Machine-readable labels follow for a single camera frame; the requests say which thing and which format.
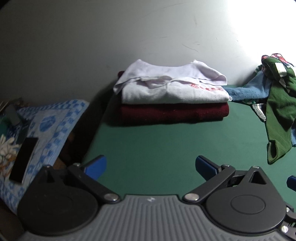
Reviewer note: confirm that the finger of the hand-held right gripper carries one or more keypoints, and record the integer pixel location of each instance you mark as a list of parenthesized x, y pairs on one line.
[(290, 222), (291, 182)]

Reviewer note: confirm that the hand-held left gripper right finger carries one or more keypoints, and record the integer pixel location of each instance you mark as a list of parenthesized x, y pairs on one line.
[(205, 166)]

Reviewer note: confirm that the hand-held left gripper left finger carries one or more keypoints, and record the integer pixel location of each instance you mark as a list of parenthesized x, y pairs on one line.
[(96, 165)]

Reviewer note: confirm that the white T-shirt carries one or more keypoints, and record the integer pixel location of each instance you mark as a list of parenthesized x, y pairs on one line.
[(166, 88)]

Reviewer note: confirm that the folded dark red sweater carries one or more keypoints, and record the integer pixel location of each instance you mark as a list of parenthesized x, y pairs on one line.
[(173, 113)]

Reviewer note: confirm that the blue patterned towel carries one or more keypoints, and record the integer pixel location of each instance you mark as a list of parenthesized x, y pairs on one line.
[(50, 120)]

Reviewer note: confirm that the black smartphone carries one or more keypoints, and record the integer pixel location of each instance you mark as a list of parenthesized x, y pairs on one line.
[(24, 160)]

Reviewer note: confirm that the light blue knit garment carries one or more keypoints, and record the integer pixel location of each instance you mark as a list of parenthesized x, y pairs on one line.
[(245, 92)]

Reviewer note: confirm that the green white floral cloth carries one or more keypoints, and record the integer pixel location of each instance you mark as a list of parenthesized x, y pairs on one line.
[(8, 150)]

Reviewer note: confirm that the dark rectangular device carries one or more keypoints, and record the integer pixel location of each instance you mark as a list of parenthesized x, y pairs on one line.
[(13, 114)]

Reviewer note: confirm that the green white striped garment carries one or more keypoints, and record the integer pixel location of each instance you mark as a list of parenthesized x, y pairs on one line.
[(276, 67)]

